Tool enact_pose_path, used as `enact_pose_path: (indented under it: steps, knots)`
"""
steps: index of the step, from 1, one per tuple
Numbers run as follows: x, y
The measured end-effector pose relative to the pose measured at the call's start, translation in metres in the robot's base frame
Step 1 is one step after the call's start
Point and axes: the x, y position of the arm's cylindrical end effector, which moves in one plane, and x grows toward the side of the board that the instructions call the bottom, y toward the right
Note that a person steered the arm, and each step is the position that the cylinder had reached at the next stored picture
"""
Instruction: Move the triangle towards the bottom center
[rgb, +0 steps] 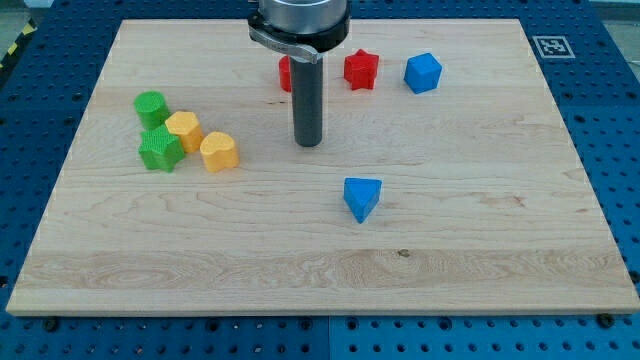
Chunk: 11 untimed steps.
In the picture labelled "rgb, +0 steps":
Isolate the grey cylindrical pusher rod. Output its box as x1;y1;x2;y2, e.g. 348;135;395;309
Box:
290;57;323;147

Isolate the blue triangle block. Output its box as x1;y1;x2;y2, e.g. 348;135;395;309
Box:
343;178;383;223

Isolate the red block behind rod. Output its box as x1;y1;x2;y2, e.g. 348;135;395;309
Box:
278;56;292;93

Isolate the red star block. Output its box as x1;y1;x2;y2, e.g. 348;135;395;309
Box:
343;49;379;90

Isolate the yellow heart block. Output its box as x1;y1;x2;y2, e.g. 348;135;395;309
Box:
200;131;240;173

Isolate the blue cube block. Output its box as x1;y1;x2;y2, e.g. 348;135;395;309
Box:
404;52;442;94

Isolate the yellow hexagon block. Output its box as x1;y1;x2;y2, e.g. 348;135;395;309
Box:
165;111;204;153

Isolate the green cylinder block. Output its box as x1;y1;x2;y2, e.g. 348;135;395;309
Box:
133;91;171;130

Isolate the green star block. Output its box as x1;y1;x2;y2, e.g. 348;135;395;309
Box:
138;125;185;172

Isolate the wooden board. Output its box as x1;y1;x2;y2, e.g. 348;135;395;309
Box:
7;19;639;317

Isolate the white fiducial marker tag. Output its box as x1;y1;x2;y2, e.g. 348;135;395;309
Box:
532;35;575;59

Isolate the black yellow hazard tape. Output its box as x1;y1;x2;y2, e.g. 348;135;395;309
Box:
1;18;37;72

